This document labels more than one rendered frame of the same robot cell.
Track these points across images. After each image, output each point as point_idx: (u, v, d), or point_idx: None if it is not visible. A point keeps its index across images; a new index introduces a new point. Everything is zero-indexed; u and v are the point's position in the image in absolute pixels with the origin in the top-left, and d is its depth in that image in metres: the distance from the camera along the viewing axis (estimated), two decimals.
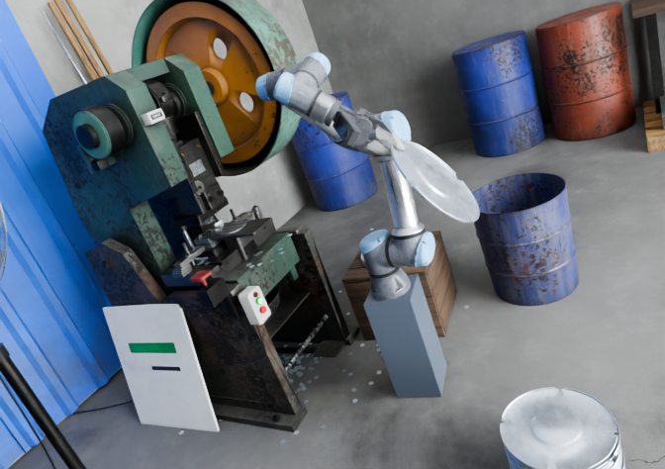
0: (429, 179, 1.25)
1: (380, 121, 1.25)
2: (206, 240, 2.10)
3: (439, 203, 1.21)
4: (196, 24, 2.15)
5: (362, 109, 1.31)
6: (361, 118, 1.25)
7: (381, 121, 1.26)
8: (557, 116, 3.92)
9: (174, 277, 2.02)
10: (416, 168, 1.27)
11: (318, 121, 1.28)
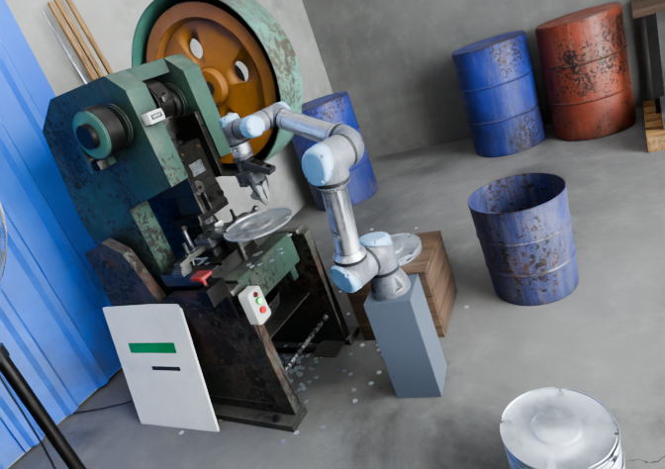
0: (259, 219, 2.06)
1: (267, 179, 1.95)
2: (206, 240, 2.10)
3: (245, 221, 2.11)
4: None
5: None
6: None
7: (266, 179, 1.95)
8: (557, 116, 3.92)
9: (174, 277, 2.02)
10: (270, 217, 2.06)
11: (240, 151, 1.85)
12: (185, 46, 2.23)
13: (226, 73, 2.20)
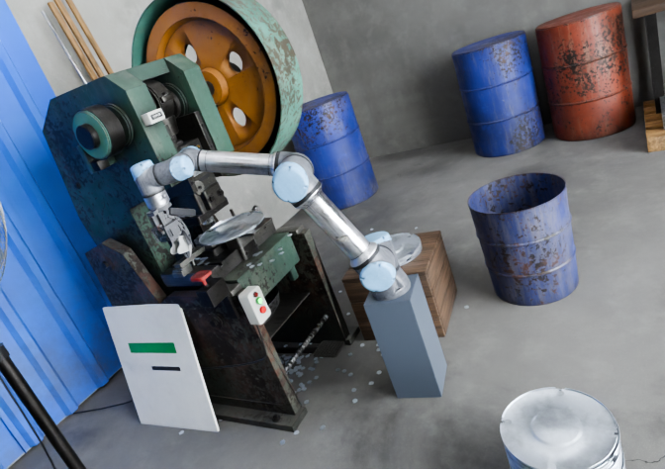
0: (237, 222, 2.13)
1: None
2: None
3: (231, 221, 2.20)
4: None
5: (153, 230, 1.70)
6: None
7: None
8: (557, 116, 3.92)
9: (174, 277, 2.02)
10: (245, 222, 2.12)
11: (167, 196, 1.68)
12: (245, 118, 2.27)
13: None
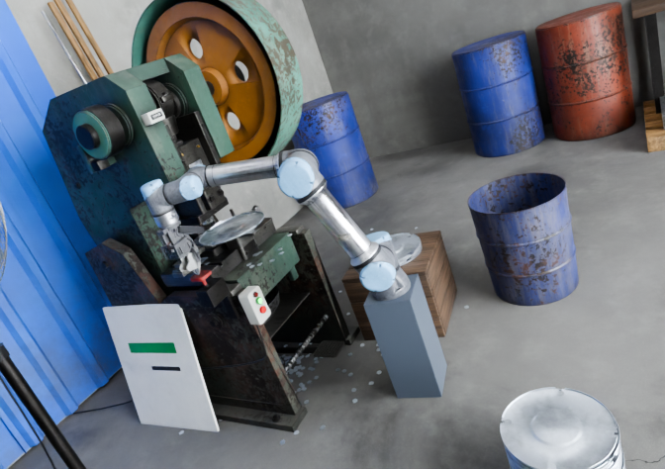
0: (224, 228, 2.12)
1: None
2: None
3: (208, 237, 2.09)
4: (256, 126, 2.26)
5: (162, 247, 1.72)
6: None
7: None
8: (557, 116, 3.92)
9: (174, 277, 2.02)
10: (229, 224, 2.16)
11: (177, 215, 1.71)
12: (185, 46, 2.23)
13: (226, 73, 2.20)
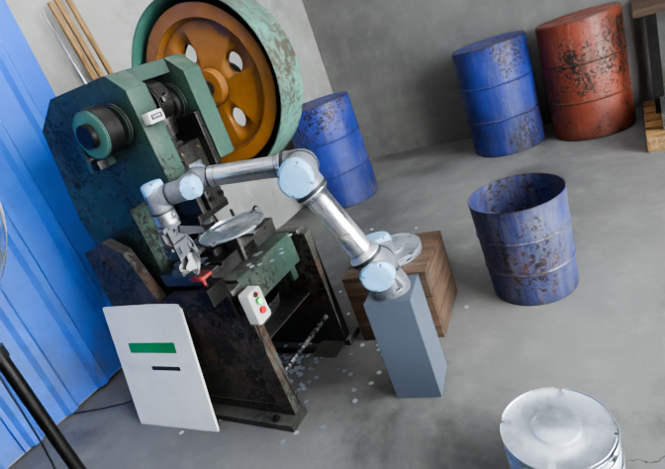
0: (226, 232, 2.07)
1: None
2: None
3: (233, 235, 2.00)
4: (261, 113, 2.21)
5: (162, 247, 1.72)
6: None
7: None
8: (557, 116, 3.92)
9: (174, 277, 2.02)
10: (217, 234, 2.09)
11: (177, 215, 1.70)
12: (180, 54, 2.27)
13: (222, 68, 2.20)
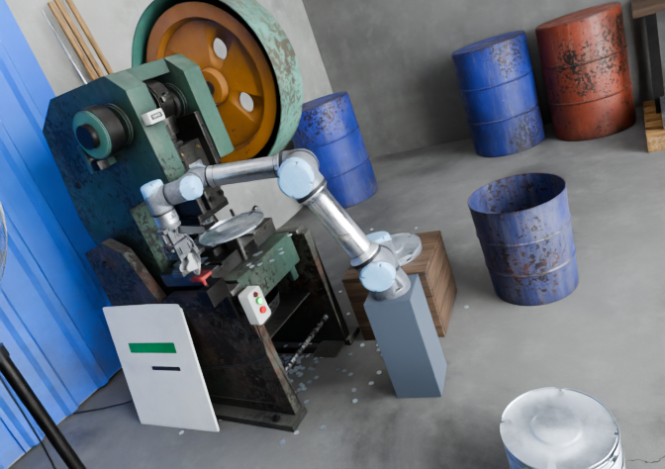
0: (238, 226, 2.08)
1: None
2: None
3: (255, 218, 2.11)
4: (260, 82, 2.14)
5: (162, 247, 1.72)
6: None
7: None
8: (557, 116, 3.92)
9: (174, 277, 2.02)
10: (235, 232, 2.04)
11: (177, 215, 1.71)
12: None
13: (212, 62, 2.21)
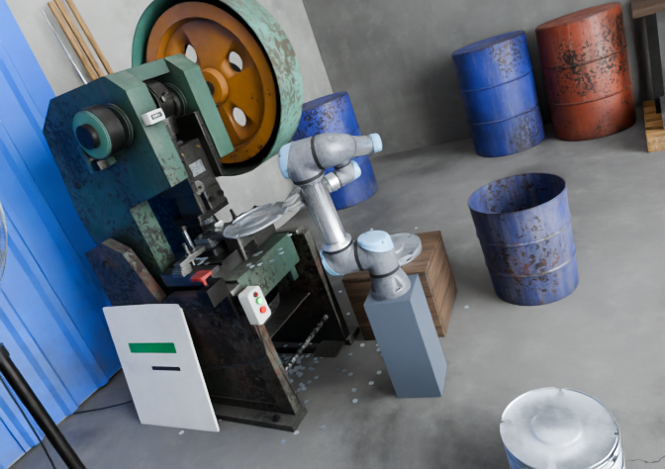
0: (263, 217, 2.03)
1: (294, 189, 2.05)
2: (206, 240, 2.10)
3: (279, 208, 2.06)
4: (222, 29, 2.10)
5: None
6: None
7: (294, 189, 2.05)
8: (557, 116, 3.92)
9: (174, 277, 2.02)
10: (259, 223, 1.99)
11: None
12: None
13: None
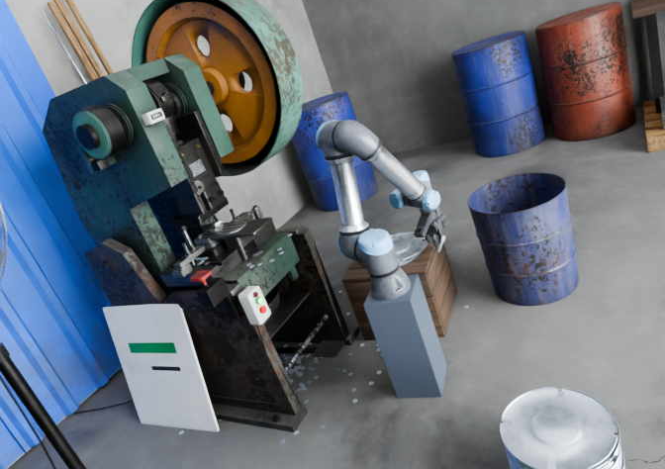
0: (398, 249, 2.29)
1: (440, 235, 2.09)
2: (206, 240, 2.10)
3: (414, 250, 2.25)
4: None
5: (443, 216, 2.12)
6: (434, 226, 2.08)
7: (441, 235, 2.09)
8: (557, 116, 3.92)
9: (174, 277, 2.02)
10: None
11: None
12: (245, 72, 2.15)
13: (223, 109, 2.30)
